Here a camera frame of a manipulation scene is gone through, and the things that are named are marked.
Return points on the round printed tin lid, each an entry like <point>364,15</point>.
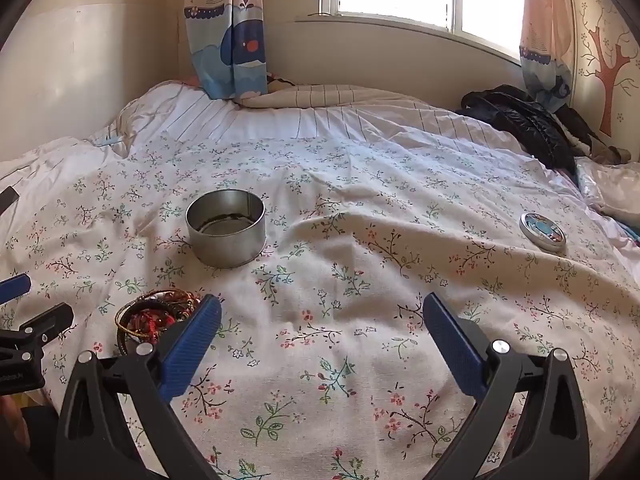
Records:
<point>542,232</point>

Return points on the pink curtain with blue hem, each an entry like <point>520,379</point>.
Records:
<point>542,35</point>

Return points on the round metal tin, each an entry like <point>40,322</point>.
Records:
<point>225,245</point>

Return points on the white floral bedsheet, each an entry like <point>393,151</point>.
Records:
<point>350,285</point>

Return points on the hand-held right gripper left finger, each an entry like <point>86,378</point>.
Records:
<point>192,345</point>

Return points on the light blue face mask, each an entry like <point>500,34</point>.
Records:
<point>110,142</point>

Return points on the striped pillow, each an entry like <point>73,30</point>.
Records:
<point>325,95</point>

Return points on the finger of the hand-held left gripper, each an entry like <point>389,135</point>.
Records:
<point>45,322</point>
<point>12,289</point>

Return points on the white glossy headboard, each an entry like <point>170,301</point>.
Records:
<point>75,70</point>

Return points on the floral bed quilt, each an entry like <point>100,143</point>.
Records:
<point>250,120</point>

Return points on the brown cloth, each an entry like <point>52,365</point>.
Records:
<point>612,155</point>

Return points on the black puffer jacket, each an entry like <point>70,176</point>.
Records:
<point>525,120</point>

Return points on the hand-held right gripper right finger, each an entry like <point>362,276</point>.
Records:
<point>455,345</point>

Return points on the whale print curtain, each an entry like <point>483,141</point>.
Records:
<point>225,35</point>

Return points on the clear plastic bag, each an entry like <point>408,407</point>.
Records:
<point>610,185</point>

